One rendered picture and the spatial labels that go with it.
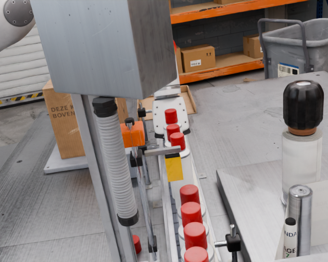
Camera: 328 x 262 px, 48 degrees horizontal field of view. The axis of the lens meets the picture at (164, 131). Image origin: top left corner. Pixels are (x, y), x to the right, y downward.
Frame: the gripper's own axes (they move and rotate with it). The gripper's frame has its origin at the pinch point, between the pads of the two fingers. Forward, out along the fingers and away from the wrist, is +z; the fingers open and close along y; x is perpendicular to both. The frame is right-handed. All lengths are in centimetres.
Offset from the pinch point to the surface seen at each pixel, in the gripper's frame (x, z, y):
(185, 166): -24.2, 1.1, 1.3
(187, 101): 68, -13, 11
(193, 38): 422, -99, 59
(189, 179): -22.5, 4.7, 2.0
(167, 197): -26.0, 7.4, -3.8
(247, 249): -33.3, 18.8, 11.3
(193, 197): -46.6, 2.6, 0.9
